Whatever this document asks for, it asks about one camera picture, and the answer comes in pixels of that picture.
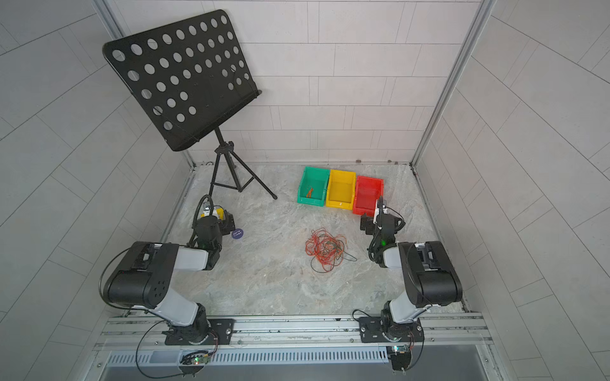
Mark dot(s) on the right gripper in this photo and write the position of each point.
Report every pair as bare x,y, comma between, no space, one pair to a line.
370,229

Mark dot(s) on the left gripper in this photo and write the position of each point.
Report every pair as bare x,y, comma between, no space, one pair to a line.
224,225

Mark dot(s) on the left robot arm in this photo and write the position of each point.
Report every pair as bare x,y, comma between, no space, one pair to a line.
142,279

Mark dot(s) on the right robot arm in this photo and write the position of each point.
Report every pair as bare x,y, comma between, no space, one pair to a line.
429,277

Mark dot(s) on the purple round token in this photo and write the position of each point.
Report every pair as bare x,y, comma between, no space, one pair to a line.
237,234

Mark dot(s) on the yellow triangular plastic block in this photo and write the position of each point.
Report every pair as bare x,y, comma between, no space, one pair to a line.
217,213

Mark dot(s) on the red plastic bin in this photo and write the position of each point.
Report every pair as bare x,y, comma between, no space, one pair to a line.
367,192

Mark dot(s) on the yellow plastic bin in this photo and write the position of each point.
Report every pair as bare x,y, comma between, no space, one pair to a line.
341,189

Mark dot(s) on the green plastic bin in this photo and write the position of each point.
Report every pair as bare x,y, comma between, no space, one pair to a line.
313,186

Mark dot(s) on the left green circuit board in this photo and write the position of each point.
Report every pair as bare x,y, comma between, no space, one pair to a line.
199,358

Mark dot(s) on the green circuit board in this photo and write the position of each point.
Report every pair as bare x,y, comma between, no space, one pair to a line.
199,358
399,357

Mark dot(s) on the right green circuit board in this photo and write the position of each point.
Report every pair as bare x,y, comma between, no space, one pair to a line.
399,357

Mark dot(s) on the black perforated music stand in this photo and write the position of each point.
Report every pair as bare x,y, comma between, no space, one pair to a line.
189,77

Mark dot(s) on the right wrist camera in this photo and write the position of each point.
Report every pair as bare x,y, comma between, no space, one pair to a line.
380,209

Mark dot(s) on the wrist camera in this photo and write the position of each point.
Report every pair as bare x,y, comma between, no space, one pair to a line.
380,209
209,209

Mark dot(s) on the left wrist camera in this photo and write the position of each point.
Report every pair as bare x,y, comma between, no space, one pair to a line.
209,209

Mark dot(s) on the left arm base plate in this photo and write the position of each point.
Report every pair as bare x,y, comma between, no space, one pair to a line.
213,331

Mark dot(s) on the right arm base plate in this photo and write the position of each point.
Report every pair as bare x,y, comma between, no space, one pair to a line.
378,330

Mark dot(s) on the aluminium mounting rail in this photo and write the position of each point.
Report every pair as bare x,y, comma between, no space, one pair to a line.
298,331

